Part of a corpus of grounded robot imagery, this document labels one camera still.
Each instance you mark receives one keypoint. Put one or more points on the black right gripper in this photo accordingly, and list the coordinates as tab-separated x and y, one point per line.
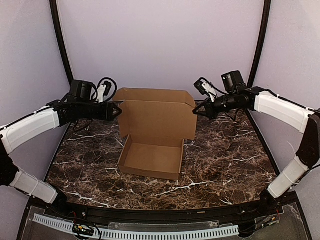
209	109

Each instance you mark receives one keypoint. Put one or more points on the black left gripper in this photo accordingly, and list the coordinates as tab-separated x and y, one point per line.
109	111

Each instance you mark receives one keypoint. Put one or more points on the brown cardboard box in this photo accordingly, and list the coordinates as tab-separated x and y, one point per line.
155	123

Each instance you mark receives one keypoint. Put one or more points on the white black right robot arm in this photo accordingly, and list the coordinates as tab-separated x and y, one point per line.
297	126

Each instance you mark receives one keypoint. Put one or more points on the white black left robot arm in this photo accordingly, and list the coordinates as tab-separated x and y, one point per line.
26	144

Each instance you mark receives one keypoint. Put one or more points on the small green circuit board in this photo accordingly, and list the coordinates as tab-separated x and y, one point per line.
82	229

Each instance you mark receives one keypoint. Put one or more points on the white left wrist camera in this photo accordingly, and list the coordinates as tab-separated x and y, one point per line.
103	89

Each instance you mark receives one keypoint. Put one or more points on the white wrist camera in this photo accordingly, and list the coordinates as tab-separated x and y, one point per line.
103	89
206	88

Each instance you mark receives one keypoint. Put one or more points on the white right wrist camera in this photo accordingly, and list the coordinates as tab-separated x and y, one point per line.
206	88

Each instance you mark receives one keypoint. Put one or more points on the black right frame post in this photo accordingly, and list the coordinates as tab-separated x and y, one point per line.
260	42

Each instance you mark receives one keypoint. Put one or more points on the black frame post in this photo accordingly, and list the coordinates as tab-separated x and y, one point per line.
60	40
260	42

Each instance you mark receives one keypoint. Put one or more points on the black left frame post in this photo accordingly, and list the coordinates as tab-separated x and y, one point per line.
60	40

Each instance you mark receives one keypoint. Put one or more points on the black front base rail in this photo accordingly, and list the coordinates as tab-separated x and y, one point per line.
288	211

